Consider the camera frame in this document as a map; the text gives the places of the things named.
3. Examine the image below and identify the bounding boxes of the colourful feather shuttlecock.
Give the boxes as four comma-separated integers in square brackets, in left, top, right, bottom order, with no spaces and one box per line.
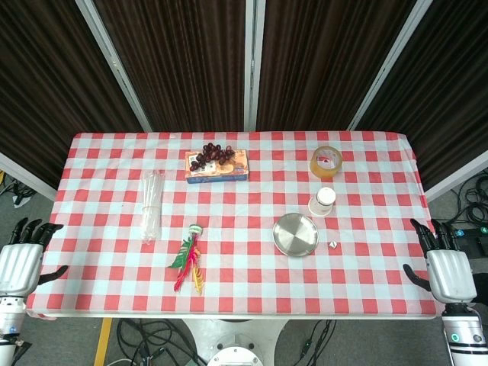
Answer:
[165,224,206,295]

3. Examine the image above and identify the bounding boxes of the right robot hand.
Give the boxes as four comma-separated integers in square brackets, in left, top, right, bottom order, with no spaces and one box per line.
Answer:
[403,217,478,305]

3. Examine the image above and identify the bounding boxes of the white paper cup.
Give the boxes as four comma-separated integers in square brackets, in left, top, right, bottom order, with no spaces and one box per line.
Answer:
[307,186,337,217]

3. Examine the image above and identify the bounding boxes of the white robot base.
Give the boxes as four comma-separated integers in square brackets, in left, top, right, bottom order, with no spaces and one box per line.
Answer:
[178,318,293,366]

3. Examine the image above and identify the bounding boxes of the clear plastic straw bundle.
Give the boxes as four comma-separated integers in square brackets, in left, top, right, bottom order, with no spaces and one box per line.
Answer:
[140,170,166,246]

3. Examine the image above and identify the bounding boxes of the red white checkered tablecloth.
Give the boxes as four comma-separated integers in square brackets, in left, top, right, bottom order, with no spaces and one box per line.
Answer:
[25,131,443,319]

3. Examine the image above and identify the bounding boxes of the purple grape bunch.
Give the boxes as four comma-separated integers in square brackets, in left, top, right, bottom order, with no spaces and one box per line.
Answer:
[189,142,236,172]

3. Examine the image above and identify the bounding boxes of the round stainless steel plate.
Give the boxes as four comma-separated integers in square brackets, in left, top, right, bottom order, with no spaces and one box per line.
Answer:
[271,212,319,258]

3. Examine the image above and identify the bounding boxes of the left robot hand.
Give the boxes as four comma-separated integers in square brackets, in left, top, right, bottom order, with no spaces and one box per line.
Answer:
[0,217,69,302]

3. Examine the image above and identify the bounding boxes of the blue orange snack box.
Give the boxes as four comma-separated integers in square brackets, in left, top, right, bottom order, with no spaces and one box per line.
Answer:
[185,149,249,185]

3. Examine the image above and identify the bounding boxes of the dark brown partition panel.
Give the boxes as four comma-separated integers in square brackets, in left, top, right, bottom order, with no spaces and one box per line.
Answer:
[346,0,488,201]
[75,0,255,133]
[246,0,426,133]
[0,0,153,201]

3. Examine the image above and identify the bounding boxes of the black floor cable bundle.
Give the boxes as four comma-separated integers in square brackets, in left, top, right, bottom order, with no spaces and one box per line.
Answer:
[448,175,488,230]
[114,318,209,366]
[295,319,342,361]
[0,170,36,210]

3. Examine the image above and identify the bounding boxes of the black power strip green lights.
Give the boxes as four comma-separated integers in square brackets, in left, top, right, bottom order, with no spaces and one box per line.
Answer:
[451,224,488,251]

